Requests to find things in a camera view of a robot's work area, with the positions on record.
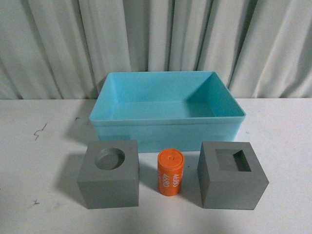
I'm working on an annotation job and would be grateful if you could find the orange cylinder with white numbers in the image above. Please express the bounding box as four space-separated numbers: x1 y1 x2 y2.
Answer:
157 149 184 196

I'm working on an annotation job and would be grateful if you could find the gray cube with round hole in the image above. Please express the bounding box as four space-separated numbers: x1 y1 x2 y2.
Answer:
77 140 139 209

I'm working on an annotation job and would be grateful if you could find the gray cube with square hole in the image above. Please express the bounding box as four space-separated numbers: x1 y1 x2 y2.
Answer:
197 141 269 210

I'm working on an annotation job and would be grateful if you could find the light blue plastic box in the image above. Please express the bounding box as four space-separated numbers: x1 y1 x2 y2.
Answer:
89 71 246 153

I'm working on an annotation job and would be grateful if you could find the white pleated curtain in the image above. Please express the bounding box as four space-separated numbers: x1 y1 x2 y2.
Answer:
0 0 312 99

